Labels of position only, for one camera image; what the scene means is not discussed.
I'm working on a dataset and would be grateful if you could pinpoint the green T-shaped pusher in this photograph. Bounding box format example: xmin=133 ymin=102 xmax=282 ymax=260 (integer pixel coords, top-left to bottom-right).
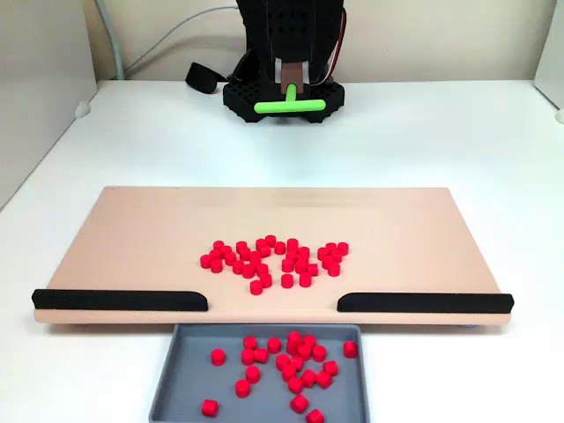
xmin=254 ymin=61 xmax=327 ymax=115

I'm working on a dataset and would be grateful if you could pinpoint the white side panel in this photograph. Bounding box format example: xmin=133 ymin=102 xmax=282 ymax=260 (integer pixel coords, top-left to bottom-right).
xmin=0 ymin=0 xmax=99 ymax=212
xmin=532 ymin=0 xmax=564 ymax=111

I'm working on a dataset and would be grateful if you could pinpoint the peach flat board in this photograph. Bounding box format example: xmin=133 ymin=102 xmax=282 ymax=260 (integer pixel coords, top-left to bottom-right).
xmin=33 ymin=185 xmax=515 ymax=327

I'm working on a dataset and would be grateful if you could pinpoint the black edge strip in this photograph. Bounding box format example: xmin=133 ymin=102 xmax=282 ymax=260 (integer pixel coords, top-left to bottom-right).
xmin=337 ymin=292 xmax=515 ymax=315
xmin=31 ymin=288 xmax=209 ymax=313

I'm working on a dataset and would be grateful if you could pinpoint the grey rectangular tray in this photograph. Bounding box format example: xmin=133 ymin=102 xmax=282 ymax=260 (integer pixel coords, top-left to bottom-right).
xmin=148 ymin=323 xmax=372 ymax=423

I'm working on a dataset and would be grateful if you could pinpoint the red white black servo cable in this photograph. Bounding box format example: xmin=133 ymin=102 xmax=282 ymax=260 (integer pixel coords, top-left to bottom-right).
xmin=325 ymin=6 xmax=349 ymax=87

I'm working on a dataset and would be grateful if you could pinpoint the thin white cable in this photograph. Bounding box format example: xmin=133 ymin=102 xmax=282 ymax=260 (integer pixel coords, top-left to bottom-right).
xmin=124 ymin=3 xmax=241 ymax=76

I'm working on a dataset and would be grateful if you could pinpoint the black strap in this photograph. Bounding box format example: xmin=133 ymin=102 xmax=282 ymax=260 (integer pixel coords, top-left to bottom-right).
xmin=184 ymin=61 xmax=226 ymax=94

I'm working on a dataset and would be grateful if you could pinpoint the grey thick cable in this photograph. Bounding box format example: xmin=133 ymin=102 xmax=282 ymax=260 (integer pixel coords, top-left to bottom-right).
xmin=93 ymin=0 xmax=126 ymax=81

